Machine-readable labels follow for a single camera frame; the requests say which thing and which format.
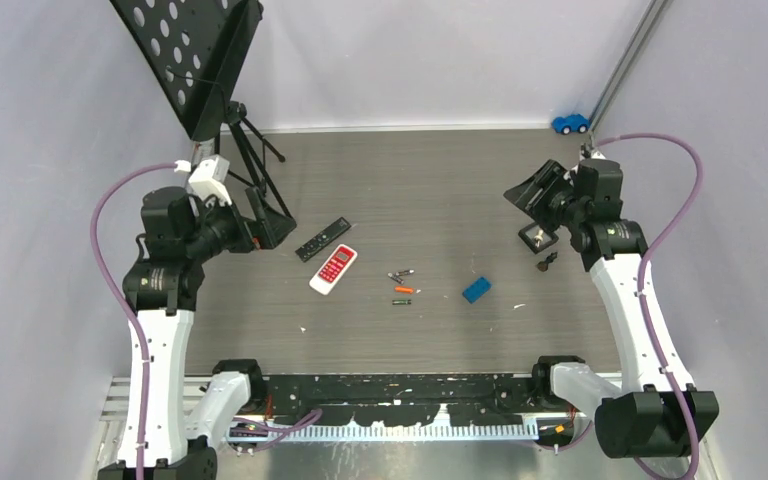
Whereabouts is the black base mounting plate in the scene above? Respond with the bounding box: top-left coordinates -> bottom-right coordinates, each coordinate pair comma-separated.
240,373 -> 585,427

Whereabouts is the small black square frame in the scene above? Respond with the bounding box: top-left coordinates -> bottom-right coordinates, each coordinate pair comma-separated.
518,222 -> 559,254

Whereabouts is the blue toy brick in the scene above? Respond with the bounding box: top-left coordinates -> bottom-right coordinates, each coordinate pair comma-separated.
462,276 -> 492,304

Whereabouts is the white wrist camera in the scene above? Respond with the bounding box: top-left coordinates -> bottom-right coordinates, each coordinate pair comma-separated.
568,145 -> 606,178
188,155 -> 233,206

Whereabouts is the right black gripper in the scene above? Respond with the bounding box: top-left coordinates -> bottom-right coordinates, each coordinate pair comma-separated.
505,159 -> 587,233

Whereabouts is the black perforated music stand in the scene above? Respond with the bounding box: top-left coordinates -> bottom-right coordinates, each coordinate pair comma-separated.
110,0 -> 292,218

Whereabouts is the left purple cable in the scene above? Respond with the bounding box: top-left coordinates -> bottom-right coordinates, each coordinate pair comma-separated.
89,163 -> 180,480

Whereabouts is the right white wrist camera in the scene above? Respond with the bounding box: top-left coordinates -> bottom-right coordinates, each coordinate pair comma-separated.
568,145 -> 606,178

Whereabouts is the small dark chess piece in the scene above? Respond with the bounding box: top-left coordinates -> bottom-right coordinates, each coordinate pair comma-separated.
536,252 -> 558,272

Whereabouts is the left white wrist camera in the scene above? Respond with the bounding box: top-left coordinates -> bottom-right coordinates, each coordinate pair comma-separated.
188,155 -> 233,206

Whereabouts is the blue toy car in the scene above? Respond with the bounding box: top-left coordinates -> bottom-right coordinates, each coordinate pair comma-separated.
551,114 -> 590,135

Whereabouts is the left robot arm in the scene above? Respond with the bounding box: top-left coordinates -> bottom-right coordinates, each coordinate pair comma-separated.
98,187 -> 295,479

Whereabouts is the black remote control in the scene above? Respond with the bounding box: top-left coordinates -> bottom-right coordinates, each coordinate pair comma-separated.
295,217 -> 352,262

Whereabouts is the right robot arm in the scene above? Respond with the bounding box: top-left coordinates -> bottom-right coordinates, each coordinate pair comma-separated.
503,159 -> 719,459

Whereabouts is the white red remote control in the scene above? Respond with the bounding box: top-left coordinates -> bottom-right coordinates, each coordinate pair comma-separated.
308,244 -> 358,296

